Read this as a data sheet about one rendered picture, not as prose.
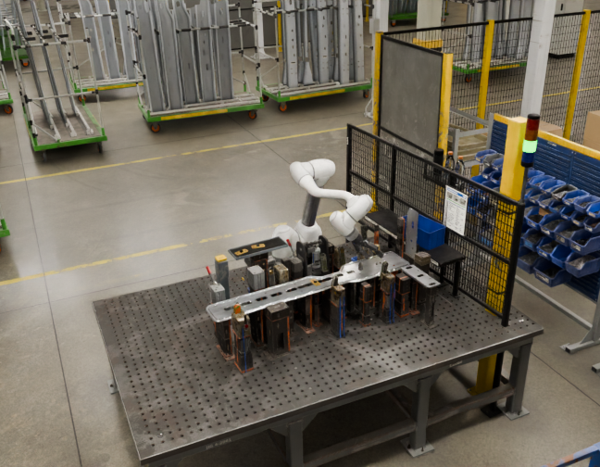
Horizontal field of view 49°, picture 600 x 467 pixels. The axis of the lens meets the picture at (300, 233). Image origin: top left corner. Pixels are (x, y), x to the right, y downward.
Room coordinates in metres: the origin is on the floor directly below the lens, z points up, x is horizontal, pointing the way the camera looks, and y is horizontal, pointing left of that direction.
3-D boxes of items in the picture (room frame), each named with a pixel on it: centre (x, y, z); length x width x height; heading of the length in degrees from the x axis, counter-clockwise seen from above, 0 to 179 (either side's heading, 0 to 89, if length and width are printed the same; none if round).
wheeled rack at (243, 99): (10.63, 1.60, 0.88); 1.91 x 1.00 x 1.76; 111
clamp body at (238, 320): (3.10, 0.34, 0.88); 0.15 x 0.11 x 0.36; 28
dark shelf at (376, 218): (4.13, -0.79, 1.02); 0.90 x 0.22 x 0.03; 28
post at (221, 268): (3.61, 0.50, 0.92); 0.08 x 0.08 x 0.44; 28
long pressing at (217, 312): (3.52, -0.07, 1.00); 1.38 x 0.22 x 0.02; 118
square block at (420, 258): (3.77, -0.80, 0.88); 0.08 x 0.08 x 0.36; 28
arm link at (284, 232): (4.29, 0.12, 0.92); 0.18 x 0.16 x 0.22; 120
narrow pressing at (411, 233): (3.87, -0.74, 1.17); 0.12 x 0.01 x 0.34; 28
